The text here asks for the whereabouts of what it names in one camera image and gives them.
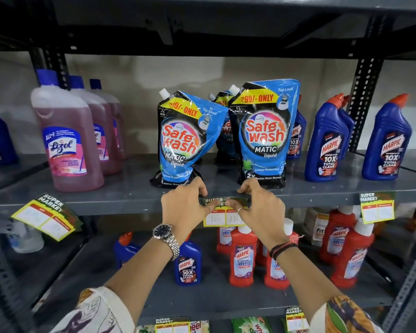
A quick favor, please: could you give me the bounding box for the person's right hand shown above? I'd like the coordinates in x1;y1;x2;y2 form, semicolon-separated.
225;177;290;252

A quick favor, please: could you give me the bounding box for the person's left hand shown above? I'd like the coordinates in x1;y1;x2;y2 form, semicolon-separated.
160;176;222;245

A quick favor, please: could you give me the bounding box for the yellow green price tag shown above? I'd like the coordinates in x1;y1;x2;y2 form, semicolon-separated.
359;191;397;225
286;306;310;333
10;193;84;242
199;196;252;228
155;317;191;333

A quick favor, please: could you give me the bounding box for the blue Safewash pouch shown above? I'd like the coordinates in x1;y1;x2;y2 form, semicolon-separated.
150;88;229;189
208;85;242;162
228;79;300;190

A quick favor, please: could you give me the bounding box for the blue cleaner bottle red cap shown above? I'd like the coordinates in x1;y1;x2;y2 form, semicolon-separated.
286;95;307;160
174;232;202;286
113;232;141;269
0;104;20;166
338;95;356;160
304;93;350;183
361;93;412;181

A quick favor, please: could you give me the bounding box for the person's right forearm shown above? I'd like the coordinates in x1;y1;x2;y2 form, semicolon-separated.
275;244;342;323

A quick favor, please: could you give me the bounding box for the person's left forearm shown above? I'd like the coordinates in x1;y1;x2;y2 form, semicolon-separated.
104;235;176;325

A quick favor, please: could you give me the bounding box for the silver metal wristwatch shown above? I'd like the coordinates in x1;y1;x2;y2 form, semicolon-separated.
152;223;181;262

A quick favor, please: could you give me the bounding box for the row of red cleaner bottles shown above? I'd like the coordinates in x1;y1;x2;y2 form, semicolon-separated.
216;205;375;290

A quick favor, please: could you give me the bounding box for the green snack packet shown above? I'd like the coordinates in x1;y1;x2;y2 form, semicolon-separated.
231;316;273;333

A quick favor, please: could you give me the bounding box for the floral right sleeve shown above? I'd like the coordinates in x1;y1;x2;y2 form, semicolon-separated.
308;295;385;333

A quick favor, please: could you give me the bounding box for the red black thread bracelet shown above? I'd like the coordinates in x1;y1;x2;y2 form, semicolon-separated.
269;234;304;260

